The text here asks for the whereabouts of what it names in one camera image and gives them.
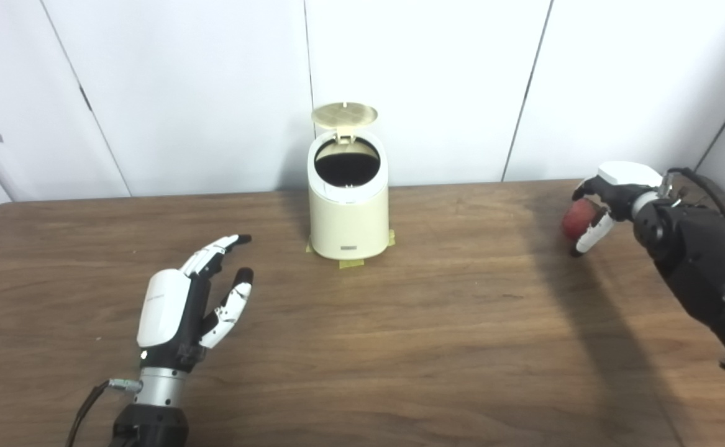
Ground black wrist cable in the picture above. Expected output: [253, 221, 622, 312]
[665, 166, 725, 447]
[65, 379, 144, 447]

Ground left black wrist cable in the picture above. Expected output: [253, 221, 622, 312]
[65, 379, 144, 447]

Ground cream round bin lid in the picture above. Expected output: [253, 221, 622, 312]
[311, 102, 378, 147]

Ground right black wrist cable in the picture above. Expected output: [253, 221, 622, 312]
[665, 166, 725, 447]

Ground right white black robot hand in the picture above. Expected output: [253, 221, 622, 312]
[570, 161, 664, 258]

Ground red apple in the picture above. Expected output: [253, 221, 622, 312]
[562, 199, 602, 243]

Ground cream-colored round bin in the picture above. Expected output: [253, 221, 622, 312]
[307, 127, 390, 261]

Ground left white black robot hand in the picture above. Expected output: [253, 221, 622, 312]
[136, 233, 255, 373]

